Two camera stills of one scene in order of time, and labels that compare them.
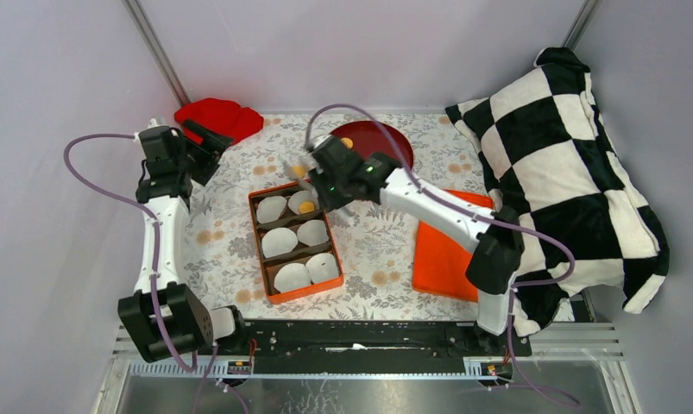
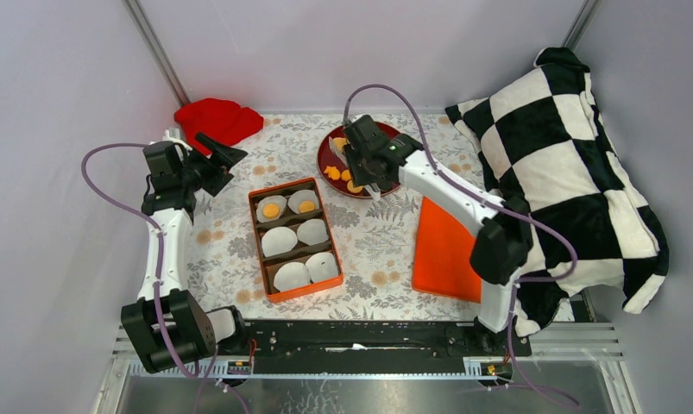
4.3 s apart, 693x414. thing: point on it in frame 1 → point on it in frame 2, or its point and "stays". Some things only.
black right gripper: [318, 178] → [358, 179]
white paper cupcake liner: [323, 266] stays
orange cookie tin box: [295, 241] stays
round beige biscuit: [306, 207] stays
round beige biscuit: [299, 170] → [270, 210]
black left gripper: [211, 162] → [225, 154]
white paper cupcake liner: [278, 241] stays
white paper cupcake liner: [298, 197] stays
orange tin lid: [442, 257] stays
